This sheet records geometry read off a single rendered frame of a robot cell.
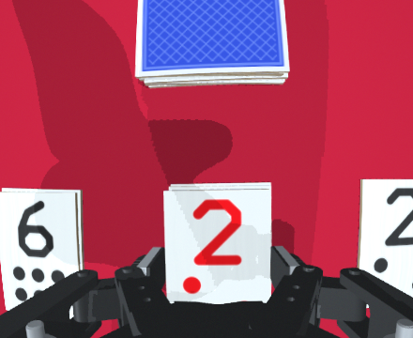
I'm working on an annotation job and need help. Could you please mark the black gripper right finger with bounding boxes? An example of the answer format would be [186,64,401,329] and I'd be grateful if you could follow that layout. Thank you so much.
[249,246,413,338]

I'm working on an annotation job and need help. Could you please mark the dark red play mat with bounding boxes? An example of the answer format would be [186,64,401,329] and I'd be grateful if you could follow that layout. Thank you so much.
[0,0,413,279]

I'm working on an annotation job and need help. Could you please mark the blue playing card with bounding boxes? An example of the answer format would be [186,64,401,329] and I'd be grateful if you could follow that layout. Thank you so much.
[137,0,290,79]

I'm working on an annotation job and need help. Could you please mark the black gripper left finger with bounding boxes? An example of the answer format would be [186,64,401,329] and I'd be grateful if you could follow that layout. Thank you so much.
[0,247,189,338]

